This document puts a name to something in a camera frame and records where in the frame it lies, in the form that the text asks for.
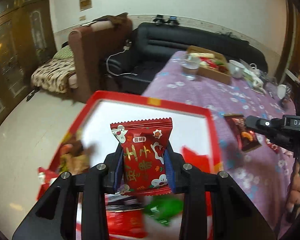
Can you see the black purple snack packet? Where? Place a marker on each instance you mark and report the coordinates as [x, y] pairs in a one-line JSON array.
[[118, 199]]

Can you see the long red cake packet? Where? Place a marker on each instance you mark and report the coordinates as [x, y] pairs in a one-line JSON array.
[[126, 221]]

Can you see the purple floral tablecloth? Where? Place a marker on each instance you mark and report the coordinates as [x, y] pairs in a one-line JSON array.
[[260, 168]]

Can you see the brown armchair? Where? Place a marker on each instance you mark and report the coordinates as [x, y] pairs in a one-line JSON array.
[[90, 44]]

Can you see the person right hand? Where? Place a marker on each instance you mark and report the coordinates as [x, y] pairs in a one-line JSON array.
[[294, 189]]

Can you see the wooden cabinet doors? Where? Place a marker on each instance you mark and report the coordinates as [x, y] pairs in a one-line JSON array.
[[26, 42]]

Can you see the red white flower packet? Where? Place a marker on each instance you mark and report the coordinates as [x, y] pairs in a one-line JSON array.
[[275, 148]]

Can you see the green snack packet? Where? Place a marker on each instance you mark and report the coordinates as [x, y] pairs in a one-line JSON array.
[[163, 208]]

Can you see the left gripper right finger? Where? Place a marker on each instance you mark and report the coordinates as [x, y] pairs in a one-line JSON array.
[[184, 178]]

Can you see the black leather sofa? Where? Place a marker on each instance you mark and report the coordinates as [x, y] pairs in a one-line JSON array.
[[151, 47]]

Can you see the white ceramic mug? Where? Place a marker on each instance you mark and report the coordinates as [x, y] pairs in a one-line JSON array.
[[236, 69]]

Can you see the red snack bag in tray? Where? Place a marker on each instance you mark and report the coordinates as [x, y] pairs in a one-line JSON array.
[[73, 157]]

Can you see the red gift box tray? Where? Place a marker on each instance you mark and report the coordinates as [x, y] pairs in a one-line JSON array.
[[191, 124]]

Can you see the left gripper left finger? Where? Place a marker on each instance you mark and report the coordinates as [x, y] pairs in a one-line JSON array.
[[103, 178]]

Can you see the small wall plaque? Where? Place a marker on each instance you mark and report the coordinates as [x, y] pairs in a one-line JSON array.
[[85, 4]]

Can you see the cardboard snack box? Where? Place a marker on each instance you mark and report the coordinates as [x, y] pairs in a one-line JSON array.
[[212, 65]]

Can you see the patterned blanket bed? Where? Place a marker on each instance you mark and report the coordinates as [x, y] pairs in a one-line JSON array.
[[53, 75]]

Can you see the dark brown snack packet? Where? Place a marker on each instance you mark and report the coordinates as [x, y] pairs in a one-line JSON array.
[[246, 138]]

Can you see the red flower snack packet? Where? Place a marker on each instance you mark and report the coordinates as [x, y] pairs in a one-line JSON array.
[[143, 145]]

